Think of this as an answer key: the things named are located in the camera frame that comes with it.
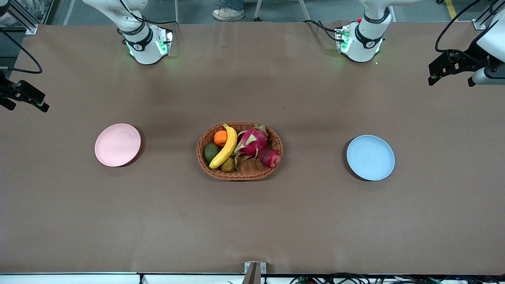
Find white table edge rail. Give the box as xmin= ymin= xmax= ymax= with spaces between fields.
xmin=0 ymin=272 xmax=505 ymax=284

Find yellow banana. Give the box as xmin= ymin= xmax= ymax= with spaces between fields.
xmin=209 ymin=123 xmax=238 ymax=170

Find grey metal bracket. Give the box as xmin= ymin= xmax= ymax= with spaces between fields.
xmin=244 ymin=262 xmax=267 ymax=284

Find black cable bundle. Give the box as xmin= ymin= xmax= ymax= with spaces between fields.
xmin=290 ymin=272 xmax=505 ymax=284

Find pink plate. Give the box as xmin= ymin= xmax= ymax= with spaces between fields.
xmin=94 ymin=123 xmax=141 ymax=167

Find blue plate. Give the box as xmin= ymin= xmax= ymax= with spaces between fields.
xmin=346 ymin=135 xmax=395 ymax=181

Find pink dragon fruit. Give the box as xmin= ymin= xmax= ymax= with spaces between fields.
xmin=233 ymin=123 xmax=269 ymax=171

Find black left base cable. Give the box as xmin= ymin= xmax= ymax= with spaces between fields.
xmin=303 ymin=19 xmax=344 ymax=42

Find brown wicker basket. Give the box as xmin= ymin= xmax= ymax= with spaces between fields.
xmin=196 ymin=121 xmax=283 ymax=181

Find white sneaker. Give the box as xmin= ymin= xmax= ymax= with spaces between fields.
xmin=212 ymin=6 xmax=245 ymax=21

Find brown table cover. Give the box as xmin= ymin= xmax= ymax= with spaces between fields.
xmin=0 ymin=21 xmax=505 ymax=275

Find dark red apple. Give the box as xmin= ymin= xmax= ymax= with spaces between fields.
xmin=258 ymin=148 xmax=281 ymax=168

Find aluminium frame profile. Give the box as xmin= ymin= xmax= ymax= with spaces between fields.
xmin=472 ymin=0 xmax=505 ymax=30
xmin=0 ymin=0 xmax=38 ymax=35

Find black base cable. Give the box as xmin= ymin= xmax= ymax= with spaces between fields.
xmin=118 ymin=0 xmax=179 ymax=26
xmin=303 ymin=19 xmax=344 ymax=42

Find green avocado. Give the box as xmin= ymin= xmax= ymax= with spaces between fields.
xmin=204 ymin=142 xmax=221 ymax=165

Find black right base cable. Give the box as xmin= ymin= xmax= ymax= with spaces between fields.
xmin=118 ymin=0 xmax=179 ymax=26

